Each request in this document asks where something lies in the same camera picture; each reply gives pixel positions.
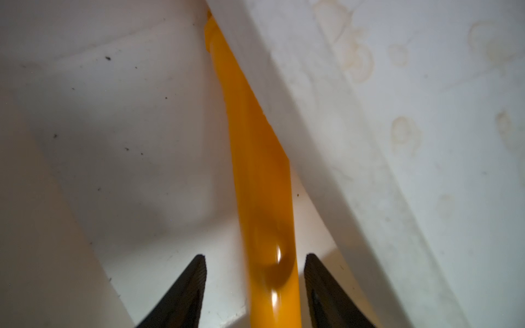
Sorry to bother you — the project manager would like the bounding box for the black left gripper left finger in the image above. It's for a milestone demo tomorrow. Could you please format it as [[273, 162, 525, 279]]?
[[137, 254, 207, 328]]

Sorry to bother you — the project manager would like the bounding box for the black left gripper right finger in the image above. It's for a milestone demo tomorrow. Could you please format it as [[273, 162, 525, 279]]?
[[304, 253, 374, 328]]

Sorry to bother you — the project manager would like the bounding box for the orange microphone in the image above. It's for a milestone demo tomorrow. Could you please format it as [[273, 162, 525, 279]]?
[[205, 13, 302, 327]]

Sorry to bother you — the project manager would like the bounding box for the white top drawer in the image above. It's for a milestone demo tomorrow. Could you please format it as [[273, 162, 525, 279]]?
[[0, 0, 382, 328]]

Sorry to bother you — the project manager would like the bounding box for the white drawer cabinet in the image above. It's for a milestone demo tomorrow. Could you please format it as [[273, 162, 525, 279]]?
[[209, 1, 524, 327]]

